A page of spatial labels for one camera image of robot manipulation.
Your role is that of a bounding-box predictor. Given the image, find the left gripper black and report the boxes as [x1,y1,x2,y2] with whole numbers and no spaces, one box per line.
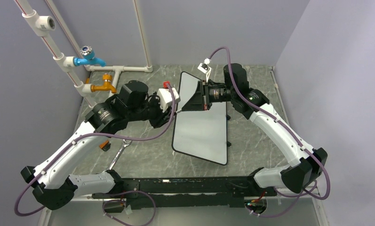
[128,91,174,129]

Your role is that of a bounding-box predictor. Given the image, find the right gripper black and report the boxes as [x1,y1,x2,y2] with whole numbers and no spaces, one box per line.
[182,80,235,111]

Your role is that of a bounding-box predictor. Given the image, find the white whiteboard black frame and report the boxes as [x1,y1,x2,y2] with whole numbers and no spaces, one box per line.
[172,72,228,165]

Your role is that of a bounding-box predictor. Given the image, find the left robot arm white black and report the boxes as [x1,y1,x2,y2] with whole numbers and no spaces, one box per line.
[21,80,180,210]

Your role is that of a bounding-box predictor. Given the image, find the silver combination wrench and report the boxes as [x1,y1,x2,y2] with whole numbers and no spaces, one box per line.
[107,139,133,170]

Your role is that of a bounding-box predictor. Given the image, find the orange black hex key set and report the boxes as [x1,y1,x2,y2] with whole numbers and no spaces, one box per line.
[99,140,111,152]

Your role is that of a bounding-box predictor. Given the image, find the orange brass water tap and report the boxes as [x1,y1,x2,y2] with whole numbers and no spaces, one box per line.
[89,73,117,94]

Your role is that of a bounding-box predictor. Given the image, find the blue water tap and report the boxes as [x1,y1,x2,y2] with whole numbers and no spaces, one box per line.
[73,46,106,67]

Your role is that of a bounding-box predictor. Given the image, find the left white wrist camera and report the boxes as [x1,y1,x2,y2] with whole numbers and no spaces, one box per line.
[157,81,180,113]

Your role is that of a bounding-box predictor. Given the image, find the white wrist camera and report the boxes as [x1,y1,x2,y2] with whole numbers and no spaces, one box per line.
[198,58,212,82]
[157,81,180,113]

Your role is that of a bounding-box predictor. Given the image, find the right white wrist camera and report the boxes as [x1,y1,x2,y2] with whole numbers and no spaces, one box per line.
[198,58,212,82]

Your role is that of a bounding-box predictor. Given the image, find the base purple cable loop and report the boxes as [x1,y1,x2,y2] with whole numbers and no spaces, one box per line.
[102,190,157,226]

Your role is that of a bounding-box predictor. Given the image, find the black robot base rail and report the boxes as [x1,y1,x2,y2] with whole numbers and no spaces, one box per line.
[92,176,275,210]

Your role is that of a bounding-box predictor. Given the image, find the white PVC pipe frame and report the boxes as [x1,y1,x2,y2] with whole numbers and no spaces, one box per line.
[14,0,153,108]

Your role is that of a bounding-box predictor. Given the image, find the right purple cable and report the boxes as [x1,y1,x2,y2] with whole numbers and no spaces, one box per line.
[208,47,331,201]

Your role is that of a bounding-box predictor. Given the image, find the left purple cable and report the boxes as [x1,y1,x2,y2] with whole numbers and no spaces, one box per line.
[14,81,177,217]

